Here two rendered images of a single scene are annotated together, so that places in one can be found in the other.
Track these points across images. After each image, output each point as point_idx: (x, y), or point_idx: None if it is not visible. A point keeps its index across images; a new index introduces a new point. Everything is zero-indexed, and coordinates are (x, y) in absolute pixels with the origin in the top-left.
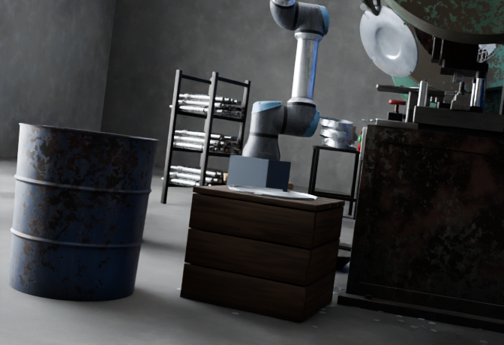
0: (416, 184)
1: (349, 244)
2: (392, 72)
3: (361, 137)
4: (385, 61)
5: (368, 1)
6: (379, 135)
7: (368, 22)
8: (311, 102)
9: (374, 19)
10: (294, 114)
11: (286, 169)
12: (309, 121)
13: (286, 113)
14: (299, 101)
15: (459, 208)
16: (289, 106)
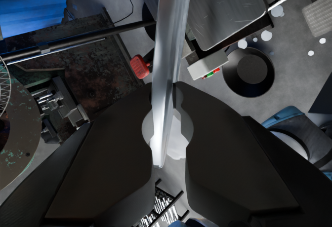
0: None
1: (309, 11)
2: (186, 25)
3: (211, 72)
4: (182, 48)
5: (258, 164)
6: None
7: (168, 128)
8: (284, 136)
9: (171, 100)
10: (318, 143)
11: (321, 109)
12: (301, 118)
13: (331, 154)
14: (305, 151)
15: None
16: (310, 161)
